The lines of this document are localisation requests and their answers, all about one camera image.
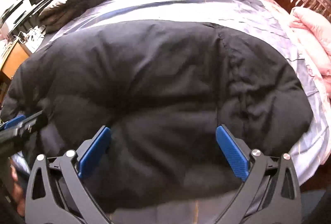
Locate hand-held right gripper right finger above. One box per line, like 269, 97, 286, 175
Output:
215, 124, 302, 224

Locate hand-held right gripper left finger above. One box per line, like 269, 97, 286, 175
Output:
24, 125, 112, 224

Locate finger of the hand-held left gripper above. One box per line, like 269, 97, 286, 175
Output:
0, 110, 49, 148

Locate black puffer jacket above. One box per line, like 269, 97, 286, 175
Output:
0, 20, 314, 214

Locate person's left hand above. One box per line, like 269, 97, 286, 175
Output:
10, 162, 28, 215

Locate yellow wooden cabinet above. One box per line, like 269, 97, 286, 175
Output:
0, 42, 31, 82

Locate pink pillows by headboard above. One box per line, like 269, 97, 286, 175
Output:
289, 6, 331, 103

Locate pink printed bedsheet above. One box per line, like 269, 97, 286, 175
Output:
111, 0, 308, 33

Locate blue striped sheet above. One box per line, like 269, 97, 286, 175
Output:
34, 0, 330, 186

